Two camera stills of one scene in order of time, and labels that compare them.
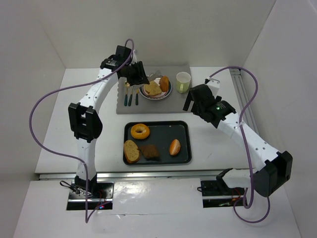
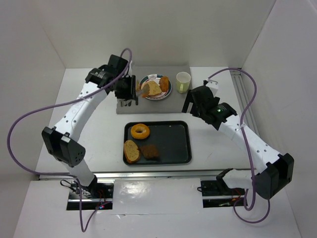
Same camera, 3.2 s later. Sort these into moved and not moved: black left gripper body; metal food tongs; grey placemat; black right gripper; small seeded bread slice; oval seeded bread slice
Moved: metal food tongs; black left gripper body
Not moved: small seeded bread slice; black right gripper; oval seeded bread slice; grey placemat
